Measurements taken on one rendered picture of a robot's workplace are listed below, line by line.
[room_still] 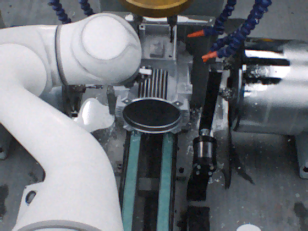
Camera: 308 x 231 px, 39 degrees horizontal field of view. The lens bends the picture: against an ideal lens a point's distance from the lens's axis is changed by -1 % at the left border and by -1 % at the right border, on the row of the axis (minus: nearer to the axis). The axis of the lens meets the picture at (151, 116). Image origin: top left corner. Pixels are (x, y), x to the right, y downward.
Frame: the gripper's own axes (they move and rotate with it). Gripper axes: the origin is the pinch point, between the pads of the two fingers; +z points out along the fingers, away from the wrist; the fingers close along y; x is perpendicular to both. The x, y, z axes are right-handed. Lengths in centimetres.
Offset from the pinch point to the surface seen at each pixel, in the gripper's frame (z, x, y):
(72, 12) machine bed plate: 56, -33, 28
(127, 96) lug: 0.6, 3.8, -0.1
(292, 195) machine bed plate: 21, 27, -47
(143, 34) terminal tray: 6.5, -13.2, -2.8
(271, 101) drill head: -1.3, 3.3, -34.5
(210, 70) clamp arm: -14.9, -0.9, -18.5
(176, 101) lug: 0.8, 4.3, -12.1
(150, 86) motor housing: 1.9, 0.9, -5.6
